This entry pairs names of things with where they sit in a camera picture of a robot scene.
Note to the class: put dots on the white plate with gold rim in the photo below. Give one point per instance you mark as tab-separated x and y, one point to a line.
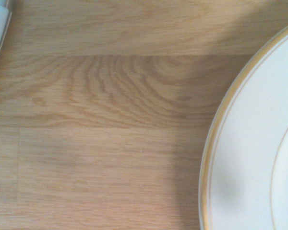
254	134

